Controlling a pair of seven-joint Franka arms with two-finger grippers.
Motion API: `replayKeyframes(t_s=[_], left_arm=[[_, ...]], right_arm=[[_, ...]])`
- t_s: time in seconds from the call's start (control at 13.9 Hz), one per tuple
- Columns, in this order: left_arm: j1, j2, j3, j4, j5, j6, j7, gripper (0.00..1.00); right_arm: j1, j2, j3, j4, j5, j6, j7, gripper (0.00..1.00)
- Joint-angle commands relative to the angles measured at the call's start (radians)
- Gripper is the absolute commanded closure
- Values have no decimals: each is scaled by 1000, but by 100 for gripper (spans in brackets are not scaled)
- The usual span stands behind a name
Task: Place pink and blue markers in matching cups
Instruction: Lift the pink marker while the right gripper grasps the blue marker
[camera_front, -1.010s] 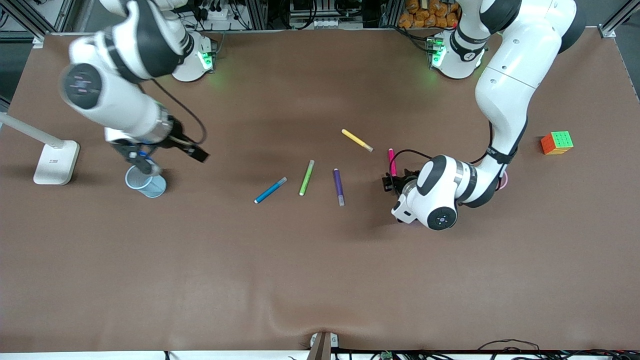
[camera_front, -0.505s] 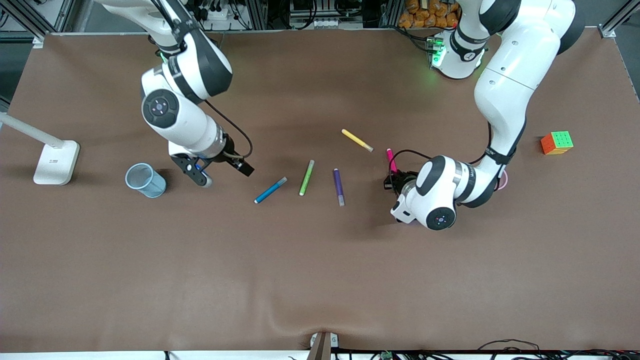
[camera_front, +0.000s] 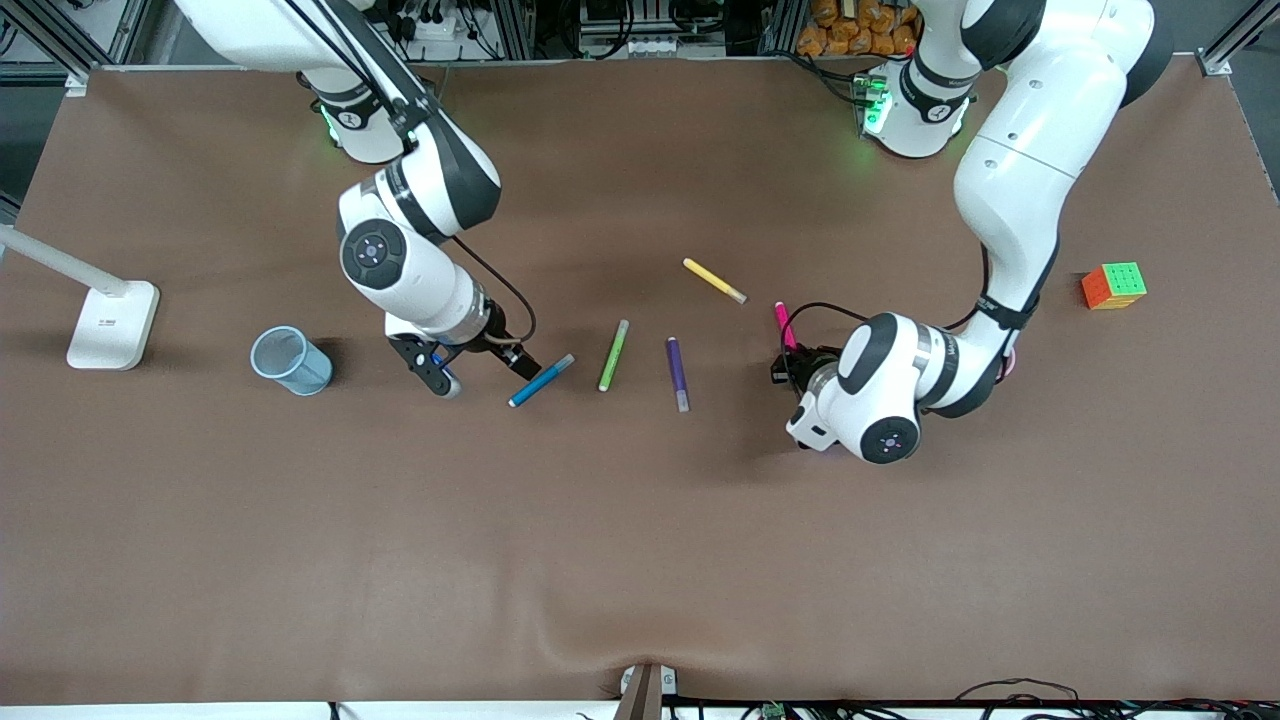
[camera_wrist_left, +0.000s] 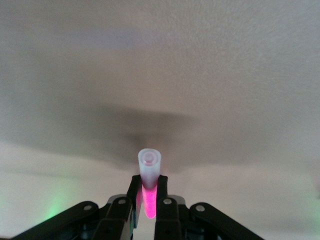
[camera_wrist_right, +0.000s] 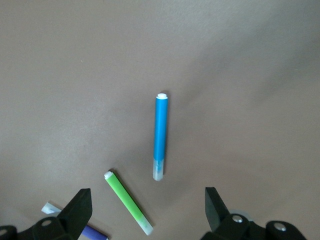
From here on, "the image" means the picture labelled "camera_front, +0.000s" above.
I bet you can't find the yellow marker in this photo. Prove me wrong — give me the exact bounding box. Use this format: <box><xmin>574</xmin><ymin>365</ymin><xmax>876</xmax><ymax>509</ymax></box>
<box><xmin>683</xmin><ymin>257</ymin><xmax>748</xmax><ymax>305</ymax></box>

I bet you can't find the purple marker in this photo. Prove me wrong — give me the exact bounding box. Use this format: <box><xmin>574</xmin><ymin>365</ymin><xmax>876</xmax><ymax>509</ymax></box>
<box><xmin>666</xmin><ymin>336</ymin><xmax>691</xmax><ymax>414</ymax></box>

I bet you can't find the blue marker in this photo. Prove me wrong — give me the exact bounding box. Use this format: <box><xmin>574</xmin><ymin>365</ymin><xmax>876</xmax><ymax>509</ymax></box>
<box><xmin>508</xmin><ymin>353</ymin><xmax>577</xmax><ymax>409</ymax></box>

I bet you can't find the aluminium frame post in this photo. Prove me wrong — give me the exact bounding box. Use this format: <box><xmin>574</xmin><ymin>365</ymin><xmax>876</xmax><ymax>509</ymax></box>
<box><xmin>0</xmin><ymin>0</ymin><xmax>101</xmax><ymax>98</ymax></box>
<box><xmin>1200</xmin><ymin>0</ymin><xmax>1263</xmax><ymax>78</ymax></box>

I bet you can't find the translucent blue cup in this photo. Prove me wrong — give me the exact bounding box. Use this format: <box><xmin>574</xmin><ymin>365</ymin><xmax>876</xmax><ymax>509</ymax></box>
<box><xmin>250</xmin><ymin>325</ymin><xmax>334</xmax><ymax>397</ymax></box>

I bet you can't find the grey power strip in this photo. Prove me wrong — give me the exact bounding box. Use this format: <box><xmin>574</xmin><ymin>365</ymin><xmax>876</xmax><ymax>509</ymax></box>
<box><xmin>580</xmin><ymin>35</ymin><xmax>691</xmax><ymax>59</ymax></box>

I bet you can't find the metal table edge bracket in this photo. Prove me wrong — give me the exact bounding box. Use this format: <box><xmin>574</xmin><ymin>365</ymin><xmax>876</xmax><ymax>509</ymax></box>
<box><xmin>618</xmin><ymin>663</ymin><xmax>679</xmax><ymax>720</ymax></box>

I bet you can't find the orange lumpy bag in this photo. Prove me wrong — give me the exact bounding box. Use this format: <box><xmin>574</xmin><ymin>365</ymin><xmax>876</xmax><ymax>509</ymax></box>
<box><xmin>797</xmin><ymin>0</ymin><xmax>921</xmax><ymax>58</ymax></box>

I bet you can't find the colourful puzzle cube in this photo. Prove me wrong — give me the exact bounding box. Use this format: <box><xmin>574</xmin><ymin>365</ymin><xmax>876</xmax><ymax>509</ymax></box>
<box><xmin>1081</xmin><ymin>262</ymin><xmax>1148</xmax><ymax>311</ymax></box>

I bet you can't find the green marker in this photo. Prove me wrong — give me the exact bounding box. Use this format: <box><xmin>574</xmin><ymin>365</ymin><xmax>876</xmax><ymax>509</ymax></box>
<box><xmin>598</xmin><ymin>319</ymin><xmax>631</xmax><ymax>393</ymax></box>

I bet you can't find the white power strip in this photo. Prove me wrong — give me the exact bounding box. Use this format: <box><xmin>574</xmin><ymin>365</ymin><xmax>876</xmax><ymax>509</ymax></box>
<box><xmin>395</xmin><ymin>10</ymin><xmax>463</xmax><ymax>43</ymax></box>

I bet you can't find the black looped cable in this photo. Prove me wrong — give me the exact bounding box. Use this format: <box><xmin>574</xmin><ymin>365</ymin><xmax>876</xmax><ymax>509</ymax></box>
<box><xmin>955</xmin><ymin>678</ymin><xmax>1086</xmax><ymax>706</ymax></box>

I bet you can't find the white desk lamp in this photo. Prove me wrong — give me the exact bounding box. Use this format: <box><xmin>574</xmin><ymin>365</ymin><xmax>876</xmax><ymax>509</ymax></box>
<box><xmin>0</xmin><ymin>228</ymin><xmax>161</xmax><ymax>372</ymax></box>

